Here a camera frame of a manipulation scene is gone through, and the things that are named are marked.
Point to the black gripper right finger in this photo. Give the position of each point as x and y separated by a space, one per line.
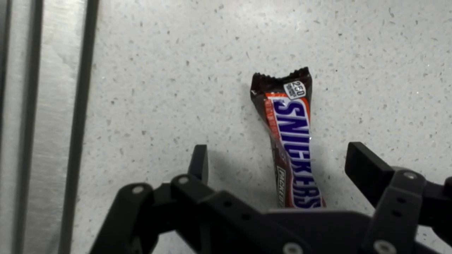
400 202

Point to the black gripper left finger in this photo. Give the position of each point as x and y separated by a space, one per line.
142 216

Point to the snickers candy bar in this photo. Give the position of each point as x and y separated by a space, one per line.
292 149

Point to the stainless steel double sink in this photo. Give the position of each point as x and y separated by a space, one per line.
52 117

